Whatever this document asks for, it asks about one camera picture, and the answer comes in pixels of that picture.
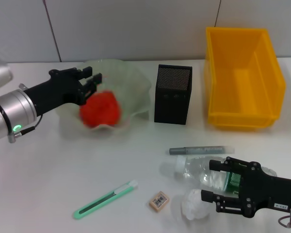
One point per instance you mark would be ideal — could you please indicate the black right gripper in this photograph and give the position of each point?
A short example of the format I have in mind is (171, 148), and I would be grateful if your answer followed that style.
(271, 189)

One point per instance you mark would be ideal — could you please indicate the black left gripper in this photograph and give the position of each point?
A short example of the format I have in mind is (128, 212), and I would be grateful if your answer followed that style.
(58, 92)

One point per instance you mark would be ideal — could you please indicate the clear water bottle green label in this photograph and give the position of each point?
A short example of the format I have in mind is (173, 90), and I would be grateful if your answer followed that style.
(196, 171)

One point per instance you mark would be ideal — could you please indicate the white paper ball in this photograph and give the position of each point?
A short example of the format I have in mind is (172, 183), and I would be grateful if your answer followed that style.
(191, 205)

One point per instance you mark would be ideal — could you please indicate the red-orange toy fruit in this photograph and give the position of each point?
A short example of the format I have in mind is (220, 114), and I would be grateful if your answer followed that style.
(101, 109)

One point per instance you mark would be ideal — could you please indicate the mint green utility knife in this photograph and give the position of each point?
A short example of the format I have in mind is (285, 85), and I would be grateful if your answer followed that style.
(104, 197)

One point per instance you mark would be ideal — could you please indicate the grey marker pen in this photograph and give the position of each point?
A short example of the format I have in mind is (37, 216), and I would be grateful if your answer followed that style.
(198, 150)

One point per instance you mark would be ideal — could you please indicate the frosted green glass fruit bowl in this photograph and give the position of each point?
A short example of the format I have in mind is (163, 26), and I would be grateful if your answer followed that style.
(133, 92)

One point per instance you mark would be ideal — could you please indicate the beige eraser with barcode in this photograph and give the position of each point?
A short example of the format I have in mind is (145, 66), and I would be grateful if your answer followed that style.
(159, 201)

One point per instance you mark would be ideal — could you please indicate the black mesh pen holder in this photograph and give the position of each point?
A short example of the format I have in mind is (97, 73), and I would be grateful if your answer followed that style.
(171, 106)

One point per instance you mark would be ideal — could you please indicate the yellow plastic bin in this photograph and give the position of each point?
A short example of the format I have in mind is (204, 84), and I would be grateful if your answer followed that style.
(247, 102)

